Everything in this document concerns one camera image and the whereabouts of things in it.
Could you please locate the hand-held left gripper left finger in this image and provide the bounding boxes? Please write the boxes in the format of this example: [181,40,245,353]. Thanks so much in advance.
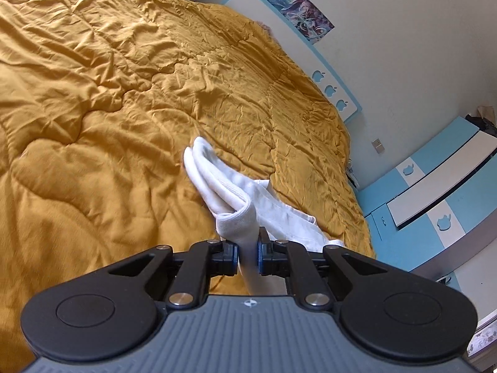
[105,239,240,307]

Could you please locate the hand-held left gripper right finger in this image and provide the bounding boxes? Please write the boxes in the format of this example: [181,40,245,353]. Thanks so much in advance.
[256,226,390,308]

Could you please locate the white sweatshirt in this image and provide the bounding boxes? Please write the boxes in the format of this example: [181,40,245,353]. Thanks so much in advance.
[183,136,346,297]

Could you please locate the bedside clutter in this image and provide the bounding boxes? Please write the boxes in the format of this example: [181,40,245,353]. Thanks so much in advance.
[345,159,360,189]

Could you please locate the blue white wardrobe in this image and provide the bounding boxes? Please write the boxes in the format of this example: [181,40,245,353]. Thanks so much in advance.
[356,114,497,362]

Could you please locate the white blue headboard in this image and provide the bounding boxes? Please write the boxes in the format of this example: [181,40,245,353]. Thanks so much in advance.
[225,0,361,123]

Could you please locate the yellow quilt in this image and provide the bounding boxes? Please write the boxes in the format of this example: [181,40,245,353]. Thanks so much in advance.
[0,0,376,371]

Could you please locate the floral patterned cloth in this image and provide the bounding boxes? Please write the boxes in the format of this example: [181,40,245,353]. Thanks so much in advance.
[466,324,497,359]

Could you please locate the wall poster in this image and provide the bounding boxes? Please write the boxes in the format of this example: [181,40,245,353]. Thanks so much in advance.
[228,0,335,43]

